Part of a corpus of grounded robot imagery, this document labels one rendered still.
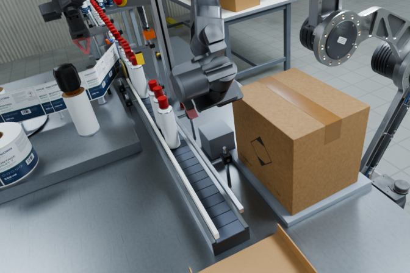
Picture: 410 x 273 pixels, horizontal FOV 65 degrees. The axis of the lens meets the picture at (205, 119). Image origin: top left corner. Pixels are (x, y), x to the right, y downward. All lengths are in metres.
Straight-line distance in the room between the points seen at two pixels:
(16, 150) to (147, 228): 0.55
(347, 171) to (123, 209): 0.69
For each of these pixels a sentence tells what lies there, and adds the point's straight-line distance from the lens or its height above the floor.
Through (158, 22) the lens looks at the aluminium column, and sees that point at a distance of 1.42.
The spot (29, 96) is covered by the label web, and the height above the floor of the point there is 1.02.
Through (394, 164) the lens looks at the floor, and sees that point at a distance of 2.49.
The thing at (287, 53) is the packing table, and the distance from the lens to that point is 3.40.
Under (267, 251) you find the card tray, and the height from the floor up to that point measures 0.83.
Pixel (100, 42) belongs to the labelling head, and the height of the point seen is 1.08.
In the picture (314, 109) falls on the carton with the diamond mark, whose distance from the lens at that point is 0.87.
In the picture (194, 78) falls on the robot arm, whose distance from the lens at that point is 0.61.
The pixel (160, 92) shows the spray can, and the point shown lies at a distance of 1.14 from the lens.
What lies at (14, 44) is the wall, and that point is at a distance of 5.87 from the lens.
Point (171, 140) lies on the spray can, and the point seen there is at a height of 0.92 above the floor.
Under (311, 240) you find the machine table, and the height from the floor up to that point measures 0.83.
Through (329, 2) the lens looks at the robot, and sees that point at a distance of 1.28.
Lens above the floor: 1.59
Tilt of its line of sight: 34 degrees down
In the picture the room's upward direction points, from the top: 10 degrees counter-clockwise
